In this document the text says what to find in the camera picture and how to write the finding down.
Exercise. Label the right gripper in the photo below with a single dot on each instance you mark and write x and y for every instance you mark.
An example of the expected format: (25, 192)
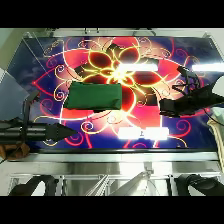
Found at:
(172, 107)

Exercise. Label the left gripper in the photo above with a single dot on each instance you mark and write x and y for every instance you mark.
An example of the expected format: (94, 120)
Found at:
(54, 132)

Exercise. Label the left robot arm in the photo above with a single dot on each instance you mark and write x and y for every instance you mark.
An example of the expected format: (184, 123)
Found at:
(20, 132)

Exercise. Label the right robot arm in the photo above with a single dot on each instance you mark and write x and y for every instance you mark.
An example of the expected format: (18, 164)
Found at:
(206, 96)

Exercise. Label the brown garment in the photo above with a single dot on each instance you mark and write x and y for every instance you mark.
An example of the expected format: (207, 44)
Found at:
(13, 151)

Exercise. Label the cream garment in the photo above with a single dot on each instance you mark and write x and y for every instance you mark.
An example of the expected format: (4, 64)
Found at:
(217, 133)

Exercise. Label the green garment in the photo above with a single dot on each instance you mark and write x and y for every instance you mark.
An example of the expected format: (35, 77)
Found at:
(93, 96)

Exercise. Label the silver frame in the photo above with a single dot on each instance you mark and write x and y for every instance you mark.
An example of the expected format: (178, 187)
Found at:
(133, 187)

